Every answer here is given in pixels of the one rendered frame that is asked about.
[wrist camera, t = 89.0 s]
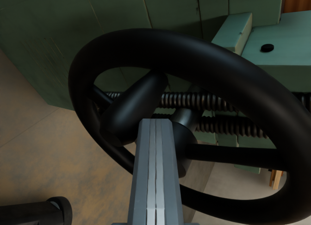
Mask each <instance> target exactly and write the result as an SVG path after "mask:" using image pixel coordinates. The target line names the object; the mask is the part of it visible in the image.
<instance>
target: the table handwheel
mask: <svg viewBox="0 0 311 225"><path fill-rule="evenodd" d="M119 67H138V68H145V69H156V70H159V71H162V72H163V73H166V74H170V75H173V76H176V77H179V78H181V79H183V80H186V81H188V82H191V83H192V84H191V86H190V88H189V89H188V91H187V92H188V93H189V92H192V93H193V92H197V93H198V92H202V93H203V92H207V93H208V92H211V93H213V94H214V95H216V96H218V97H219V98H221V99H223V100H224V101H226V102H227V103H229V104H231V105H232V106H233V107H235V108H236V109H237V110H239V111H240V112H242V113H243V114H244V115H245V116H246V117H248V118H249V119H250V120H251V121H252V122H254V123H255V124H256V125H257V126H258V127H259V128H260V129H261V130H262V131H263V132H264V133H265V134H266V135H267V136H268V137H269V139H270V140H271V141H272V142H273V144H274V145H275V147H276V148H277V149H266V148H246V147H228V146H217V145H207V144H198V141H197V139H196V137H195V136H194V135H193V133H194V131H195V129H196V127H197V125H198V123H199V121H200V119H201V117H202V115H203V113H204V111H203V110H202V109H201V110H198V109H196V110H193V109H192V108H189V109H188V108H187V107H184V108H183V107H180V108H177V109H176V110H175V112H174V113H173V115H172V117H171V118H170V121H171V122H172V126H173V134H174V145H175V152H176V161H177V168H178V176H179V178H182V177H185V175H186V173H187V171H188V169H189V166H190V164H191V162H192V160H198V161H208V162H217V163H231V164H237V165H243V166H250V167H257V168H263V169H272V170H279V171H285V172H286V182H285V184H284V186H283V187H282V188H281V189H280V190H279V191H278V192H276V193H275V194H273V195H270V196H268V197H264V198H260V199H254V200H236V199H228V198H222V197H217V196H213V195H209V194H205V193H202V192H199V191H196V190H194V189H191V188H188V187H186V186H183V185H181V184H180V194H181V202H182V205H185V206H187V207H189V208H191V209H194V210H196V211H199V212H201V213H204V214H207V215H210V216H213V217H216V218H219V219H223V220H227V221H231V222H235V223H240V224H246V225H287V224H292V223H295V222H298V221H301V220H303V219H305V218H307V217H309V216H311V114H310V113H309V111H308V110H307V109H306V107H305V106H304V105H303V104H302V103H301V102H300V101H299V100H298V99H297V98H296V97H295V96H294V95H293V94H292V93H291V92H290V91H289V90H288V89H287V88H286V87H285V86H283V85H282V84H281V83H280V82H279V81H278V80H276V79H275V78H274V77H272V76H271V75H270V74H268V73H267V72H266V71H264V70H263V69H261V68H260V67H258V66H256V65H255V64H253V63H252V62H250V61H249V60H247V59H245V58H243V57H241V56H240V55H238V54H236V53H234V52H232V51H230V50H228V49H226V48H224V47H221V46H219V45H216V44H214V43H211V42H209V41H206V40H203V39H201V38H198V37H194V36H190V35H187V34H183V33H180V32H175V31H168V30H162V29H153V28H131V29H123V30H119V31H113V32H109V33H106V34H103V35H101V36H99V37H96V38H95V39H93V40H91V41H90V42H89V43H87V44H86V45H85V46H83V47H82V48H81V49H80V50H79V52H78V53H77V54H76V56H75V58H74V59H73V61H72V63H71V66H70V69H69V73H68V91H69V96H70V99H71V102H72V105H73V108H74V110H75V112H76V114H77V116H78V118H79V120H80V121H81V123H82V124H83V126H84V127H85V129H86V130H87V132H88V133H89V134H90V136H91V137H92V138H93V139H94V140H95V142H96V143H97V144H98V145H99V146H100V147H101V148H102V149H103V150H104V151H105V152H106V153H107V154H108V155H109V156H110V157H111V158H112V159H113V160H114V161H115V162H117V163H118V164H119V165H120V166H121V167H123V168H124V169H125V170H126V171H128V172H129V173H130V174H132V175H133V169H134V161H135V156H134V155H133V154H131V153H130V152H129V151H128V150H127V149H126V148H125V147H124V146H121V147H117V146H114V145H112V144H110V143H109V142H107V141H106V140H105V139H104V138H103V137H102V136H101V134H100V132H99V130H100V115H99V113H98V111H97V109H96V106H95V103H96V104H97V105H99V106H100V107H102V108H103V109H104V110H106V109H107V108H108V107H109V106H110V105H111V104H112V103H113V102H114V99H112V98H111V97H110V96H108V95H107V94H106V93H104V92H103V91H102V90H101V89H99V88H98V87H97V86H96V85H94V81H95V79H96V78H97V76H98V75H99V74H101V73H102V72H104V71H106V70H108V69H113V68H119Z"/></svg>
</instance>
